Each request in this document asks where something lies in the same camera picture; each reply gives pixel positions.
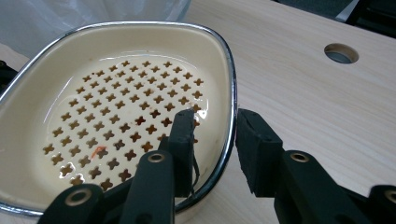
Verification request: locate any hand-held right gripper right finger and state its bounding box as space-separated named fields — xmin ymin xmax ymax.
xmin=234 ymin=108 xmax=285 ymax=199

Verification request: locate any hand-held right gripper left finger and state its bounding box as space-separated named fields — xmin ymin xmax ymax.
xmin=167 ymin=108 xmax=196 ymax=199

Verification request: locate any cream perforated drain basket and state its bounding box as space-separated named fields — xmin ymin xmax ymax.
xmin=0 ymin=21 xmax=238 ymax=224

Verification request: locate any grey metal bar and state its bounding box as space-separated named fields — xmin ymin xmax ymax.
xmin=334 ymin=0 xmax=361 ymax=23

